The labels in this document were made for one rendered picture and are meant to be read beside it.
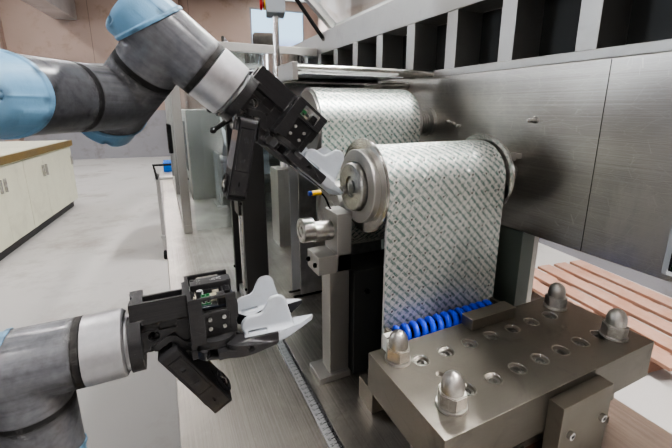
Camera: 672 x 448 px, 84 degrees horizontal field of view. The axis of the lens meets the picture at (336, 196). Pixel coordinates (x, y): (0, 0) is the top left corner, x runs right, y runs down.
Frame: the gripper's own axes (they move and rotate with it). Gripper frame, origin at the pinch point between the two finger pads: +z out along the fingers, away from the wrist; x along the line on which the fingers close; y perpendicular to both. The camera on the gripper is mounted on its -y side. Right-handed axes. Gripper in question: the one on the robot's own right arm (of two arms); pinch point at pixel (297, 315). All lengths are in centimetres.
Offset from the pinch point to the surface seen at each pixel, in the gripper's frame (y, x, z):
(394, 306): -2.4, -0.2, 15.9
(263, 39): 129, 549, 142
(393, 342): -2.8, -7.4, 10.9
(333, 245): 5.7, 8.5, 9.4
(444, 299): -3.6, -0.2, 26.0
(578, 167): 18.5, -7.0, 45.6
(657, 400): -109, 27, 189
